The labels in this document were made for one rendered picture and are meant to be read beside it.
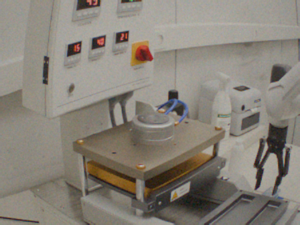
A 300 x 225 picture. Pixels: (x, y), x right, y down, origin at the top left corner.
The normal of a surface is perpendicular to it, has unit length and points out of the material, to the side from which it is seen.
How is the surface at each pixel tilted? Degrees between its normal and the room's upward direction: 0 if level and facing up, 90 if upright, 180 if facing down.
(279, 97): 78
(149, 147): 0
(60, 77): 90
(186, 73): 90
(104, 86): 90
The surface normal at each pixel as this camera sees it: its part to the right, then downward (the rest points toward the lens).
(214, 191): -0.63, 0.23
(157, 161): 0.04, -0.95
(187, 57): 0.74, 0.24
